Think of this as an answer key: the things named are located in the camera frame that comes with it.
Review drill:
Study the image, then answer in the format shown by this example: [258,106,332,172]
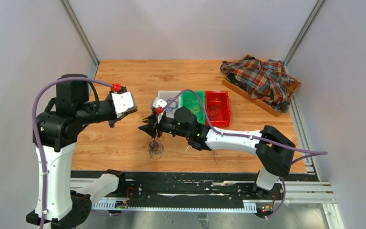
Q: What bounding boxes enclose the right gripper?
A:
[139,112,190,139]

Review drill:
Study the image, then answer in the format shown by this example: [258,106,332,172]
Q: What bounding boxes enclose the wire bundle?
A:
[147,135,165,160]

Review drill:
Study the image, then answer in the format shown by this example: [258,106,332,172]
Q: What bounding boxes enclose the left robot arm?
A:
[26,73,137,229]

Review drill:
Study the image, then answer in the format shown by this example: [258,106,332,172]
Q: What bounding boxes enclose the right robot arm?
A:
[139,107,295,199]

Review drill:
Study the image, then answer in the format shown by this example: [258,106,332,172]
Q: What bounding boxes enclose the white plastic bin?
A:
[157,90,181,118]

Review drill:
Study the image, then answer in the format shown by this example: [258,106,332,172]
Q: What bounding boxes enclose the green plastic bin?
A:
[180,91,205,124]

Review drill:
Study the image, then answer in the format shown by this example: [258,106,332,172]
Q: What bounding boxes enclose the red plastic bin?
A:
[205,91,231,127]

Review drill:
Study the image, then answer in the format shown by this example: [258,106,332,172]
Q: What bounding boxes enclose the wooden tray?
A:
[222,54,302,117]

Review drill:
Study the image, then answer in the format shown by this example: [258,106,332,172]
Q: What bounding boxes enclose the plaid shirt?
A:
[220,56,295,114]

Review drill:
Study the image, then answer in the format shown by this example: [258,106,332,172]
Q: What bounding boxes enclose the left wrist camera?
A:
[110,92,137,119]

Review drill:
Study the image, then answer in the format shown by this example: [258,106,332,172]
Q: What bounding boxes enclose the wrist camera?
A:
[110,92,137,119]
[151,97,167,124]

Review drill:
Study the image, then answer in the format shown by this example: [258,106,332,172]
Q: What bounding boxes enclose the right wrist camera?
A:
[151,97,167,124]

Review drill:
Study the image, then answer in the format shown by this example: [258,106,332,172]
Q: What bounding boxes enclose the sorted wires in bin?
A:
[164,99,181,116]

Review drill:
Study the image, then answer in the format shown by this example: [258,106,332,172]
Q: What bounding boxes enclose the yellow wires in green bin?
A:
[183,94,205,117]

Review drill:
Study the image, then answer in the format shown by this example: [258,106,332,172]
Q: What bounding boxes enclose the brown wires in red bin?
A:
[209,99,226,120]

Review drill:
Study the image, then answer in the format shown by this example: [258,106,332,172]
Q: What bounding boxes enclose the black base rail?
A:
[69,170,285,219]

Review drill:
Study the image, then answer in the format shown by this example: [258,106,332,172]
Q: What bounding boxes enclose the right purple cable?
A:
[155,89,328,219]

